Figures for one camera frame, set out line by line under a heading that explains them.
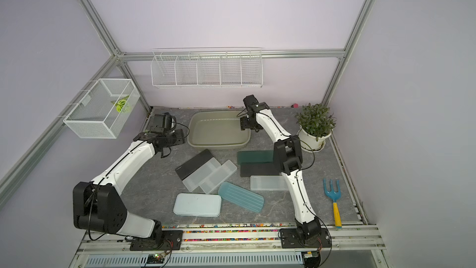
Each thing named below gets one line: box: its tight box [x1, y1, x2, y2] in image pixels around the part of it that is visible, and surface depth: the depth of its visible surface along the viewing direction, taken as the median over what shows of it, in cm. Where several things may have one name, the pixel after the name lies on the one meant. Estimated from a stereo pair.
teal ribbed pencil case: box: [218, 181, 265, 213], surface depth 85 cm
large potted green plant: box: [294, 102, 337, 152], surface depth 91 cm
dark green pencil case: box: [237, 150, 274, 165], surface depth 103 cm
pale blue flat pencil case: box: [172, 192, 222, 218], surface depth 84 cm
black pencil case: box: [174, 148, 214, 181], surface depth 96 cm
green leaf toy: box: [110, 95, 130, 113], surface depth 83 cm
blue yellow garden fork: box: [322, 178, 343, 229], surface depth 86 cm
